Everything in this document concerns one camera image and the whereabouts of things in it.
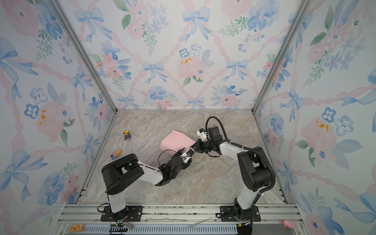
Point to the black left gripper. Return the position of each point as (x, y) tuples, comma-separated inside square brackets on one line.
[(178, 154)]

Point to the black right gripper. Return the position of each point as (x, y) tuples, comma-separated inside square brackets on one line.
[(199, 148)]

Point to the purple pink wrapping paper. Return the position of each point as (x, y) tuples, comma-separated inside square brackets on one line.
[(176, 141)]

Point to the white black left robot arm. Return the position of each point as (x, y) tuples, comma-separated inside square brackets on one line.
[(123, 172)]

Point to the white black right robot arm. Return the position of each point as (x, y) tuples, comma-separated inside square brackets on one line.
[(256, 171)]

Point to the purple yellow toy figure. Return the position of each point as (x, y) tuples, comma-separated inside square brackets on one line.
[(127, 135)]

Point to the orange blue toy figure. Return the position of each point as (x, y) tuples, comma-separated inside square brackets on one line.
[(116, 154)]

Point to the pink pig toy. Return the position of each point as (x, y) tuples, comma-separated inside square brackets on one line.
[(287, 224)]

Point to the orange tag label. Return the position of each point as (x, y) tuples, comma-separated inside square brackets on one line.
[(76, 228)]

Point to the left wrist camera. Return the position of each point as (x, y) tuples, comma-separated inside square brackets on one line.
[(187, 155)]

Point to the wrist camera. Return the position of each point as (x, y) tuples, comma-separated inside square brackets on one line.
[(187, 155), (211, 134)]

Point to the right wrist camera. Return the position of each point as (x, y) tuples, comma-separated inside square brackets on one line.
[(211, 134)]

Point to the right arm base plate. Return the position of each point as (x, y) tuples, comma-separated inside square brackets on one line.
[(236, 214)]

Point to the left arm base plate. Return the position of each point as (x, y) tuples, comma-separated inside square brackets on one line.
[(129, 214)]

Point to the aluminium front rail frame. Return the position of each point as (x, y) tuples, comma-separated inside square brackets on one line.
[(180, 219)]

